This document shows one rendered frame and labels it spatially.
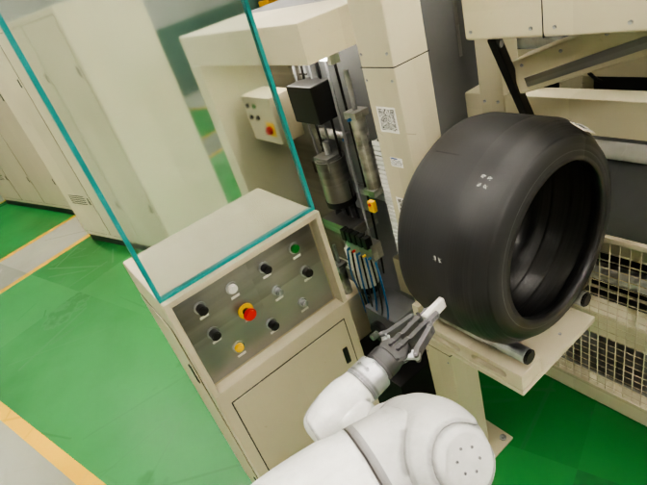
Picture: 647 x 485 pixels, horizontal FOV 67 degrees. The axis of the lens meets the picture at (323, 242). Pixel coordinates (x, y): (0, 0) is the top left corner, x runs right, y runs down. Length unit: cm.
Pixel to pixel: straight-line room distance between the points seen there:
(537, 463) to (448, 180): 145
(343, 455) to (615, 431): 199
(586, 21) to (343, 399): 98
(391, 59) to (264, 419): 119
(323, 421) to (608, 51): 111
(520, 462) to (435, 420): 181
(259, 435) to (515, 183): 117
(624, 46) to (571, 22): 17
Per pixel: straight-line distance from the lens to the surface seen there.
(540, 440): 240
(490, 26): 144
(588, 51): 149
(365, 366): 114
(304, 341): 170
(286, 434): 186
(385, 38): 132
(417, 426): 54
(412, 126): 139
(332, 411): 110
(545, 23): 136
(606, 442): 242
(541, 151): 120
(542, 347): 162
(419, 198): 122
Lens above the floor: 196
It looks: 30 degrees down
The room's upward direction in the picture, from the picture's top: 18 degrees counter-clockwise
